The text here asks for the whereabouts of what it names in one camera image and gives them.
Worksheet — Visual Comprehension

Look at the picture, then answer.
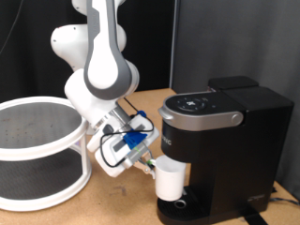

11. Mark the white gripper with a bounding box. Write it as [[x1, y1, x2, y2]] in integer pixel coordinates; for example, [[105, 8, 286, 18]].
[[94, 124, 160, 179]]

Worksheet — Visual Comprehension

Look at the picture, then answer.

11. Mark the white mug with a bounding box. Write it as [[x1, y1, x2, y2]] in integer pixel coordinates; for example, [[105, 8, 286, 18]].
[[146, 155, 188, 203]]

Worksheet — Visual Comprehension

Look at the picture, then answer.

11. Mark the silver handled brewer lid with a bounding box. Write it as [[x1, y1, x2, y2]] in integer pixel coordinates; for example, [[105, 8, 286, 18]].
[[157, 90, 248, 131]]

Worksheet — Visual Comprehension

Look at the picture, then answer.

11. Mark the black Keurig coffee machine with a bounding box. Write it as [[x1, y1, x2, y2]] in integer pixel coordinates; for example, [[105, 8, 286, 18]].
[[156, 75, 294, 225]]

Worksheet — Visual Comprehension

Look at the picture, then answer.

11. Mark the white two-tier turntable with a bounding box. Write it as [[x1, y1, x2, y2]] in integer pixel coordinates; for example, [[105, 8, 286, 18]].
[[0, 96, 94, 212]]

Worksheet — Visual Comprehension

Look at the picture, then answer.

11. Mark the black backdrop curtain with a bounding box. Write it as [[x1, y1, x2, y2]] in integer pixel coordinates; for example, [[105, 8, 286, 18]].
[[0, 0, 176, 104]]

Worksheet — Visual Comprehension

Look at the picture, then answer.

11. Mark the black tape strip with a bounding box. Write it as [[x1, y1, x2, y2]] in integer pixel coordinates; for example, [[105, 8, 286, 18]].
[[238, 205, 270, 225]]

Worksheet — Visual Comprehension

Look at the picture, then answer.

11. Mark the grey fabric partition panel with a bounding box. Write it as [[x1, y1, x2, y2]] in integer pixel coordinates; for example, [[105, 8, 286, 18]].
[[170, 0, 300, 201]]

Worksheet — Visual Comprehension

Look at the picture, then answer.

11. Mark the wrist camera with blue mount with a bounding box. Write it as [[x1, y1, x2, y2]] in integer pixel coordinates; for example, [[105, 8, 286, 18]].
[[112, 130, 152, 164]]

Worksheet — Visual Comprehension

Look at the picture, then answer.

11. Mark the black robot camera cable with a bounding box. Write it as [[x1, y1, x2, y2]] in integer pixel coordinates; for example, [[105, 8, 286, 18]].
[[99, 97, 156, 169]]

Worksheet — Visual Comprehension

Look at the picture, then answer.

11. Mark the braided grey power cable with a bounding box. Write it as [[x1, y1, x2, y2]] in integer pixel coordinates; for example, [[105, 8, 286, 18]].
[[269, 195, 300, 207]]

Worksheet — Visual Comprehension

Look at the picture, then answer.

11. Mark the thin grey hanging cable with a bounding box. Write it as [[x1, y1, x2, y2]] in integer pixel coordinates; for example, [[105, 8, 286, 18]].
[[0, 0, 25, 54]]

